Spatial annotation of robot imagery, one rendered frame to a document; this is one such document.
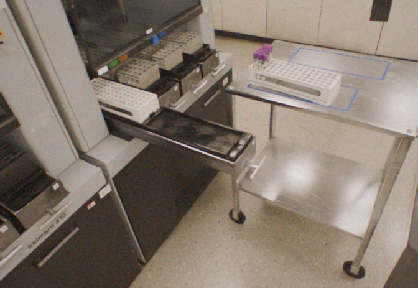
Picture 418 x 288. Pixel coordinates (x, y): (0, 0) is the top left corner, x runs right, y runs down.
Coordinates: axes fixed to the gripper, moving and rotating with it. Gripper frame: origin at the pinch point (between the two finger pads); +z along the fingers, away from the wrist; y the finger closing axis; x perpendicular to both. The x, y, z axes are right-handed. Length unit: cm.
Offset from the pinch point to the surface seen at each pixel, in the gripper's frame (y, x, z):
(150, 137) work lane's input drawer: -18, 57, 39
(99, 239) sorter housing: -44, 68, 68
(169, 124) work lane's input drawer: -11, 54, 38
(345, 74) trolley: 39, 11, 39
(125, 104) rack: -14, 68, 31
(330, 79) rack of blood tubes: 22.6, 13.0, 32.8
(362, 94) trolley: 27.5, 3.4, 39.4
